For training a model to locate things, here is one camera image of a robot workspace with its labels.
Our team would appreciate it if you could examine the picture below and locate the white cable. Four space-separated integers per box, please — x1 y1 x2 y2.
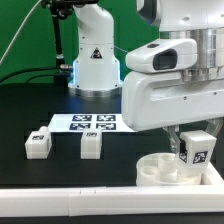
0 0 43 66

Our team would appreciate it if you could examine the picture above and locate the white marker sheet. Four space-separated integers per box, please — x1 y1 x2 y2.
48 113 132 133

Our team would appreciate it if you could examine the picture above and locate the black cable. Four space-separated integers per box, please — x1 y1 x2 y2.
0 65 73 85

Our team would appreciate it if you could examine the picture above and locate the white L-shaped fence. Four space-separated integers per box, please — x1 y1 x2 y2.
0 164 224 217

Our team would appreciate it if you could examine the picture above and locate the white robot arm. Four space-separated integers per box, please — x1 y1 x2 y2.
69 0 224 152

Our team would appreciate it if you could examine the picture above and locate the black camera stand pole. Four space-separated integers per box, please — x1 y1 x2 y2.
41 0 99 84

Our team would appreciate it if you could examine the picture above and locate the white round stool seat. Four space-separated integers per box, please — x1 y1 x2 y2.
136 153 201 187

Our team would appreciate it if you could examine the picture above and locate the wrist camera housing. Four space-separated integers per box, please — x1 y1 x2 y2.
125 39 197 74

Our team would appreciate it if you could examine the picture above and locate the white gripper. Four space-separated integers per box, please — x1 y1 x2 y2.
121 69 224 153

